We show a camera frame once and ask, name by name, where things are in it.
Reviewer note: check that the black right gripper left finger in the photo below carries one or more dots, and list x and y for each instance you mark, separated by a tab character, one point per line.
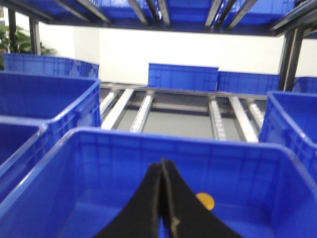
140	216

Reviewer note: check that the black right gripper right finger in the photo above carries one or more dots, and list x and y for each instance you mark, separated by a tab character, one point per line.
184	215

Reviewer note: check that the yellow push button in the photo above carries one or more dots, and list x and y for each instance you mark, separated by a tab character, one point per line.
206	199

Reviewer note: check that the blue source crate with buttons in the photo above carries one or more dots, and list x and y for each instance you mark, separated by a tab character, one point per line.
60	102

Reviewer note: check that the blue crate front right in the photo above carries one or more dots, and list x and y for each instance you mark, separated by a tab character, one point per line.
261	190

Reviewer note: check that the roller conveyor shelf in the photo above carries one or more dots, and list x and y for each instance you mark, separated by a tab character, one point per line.
212	115

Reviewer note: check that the blue crate front left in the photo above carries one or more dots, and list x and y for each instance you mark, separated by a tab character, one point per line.
291	120

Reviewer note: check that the blue crate far right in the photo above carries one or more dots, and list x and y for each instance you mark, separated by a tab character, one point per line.
247	83

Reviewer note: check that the blue crate far centre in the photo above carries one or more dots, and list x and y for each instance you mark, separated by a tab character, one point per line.
183	77

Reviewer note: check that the black overhead rack frame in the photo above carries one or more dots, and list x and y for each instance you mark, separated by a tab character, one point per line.
237	17

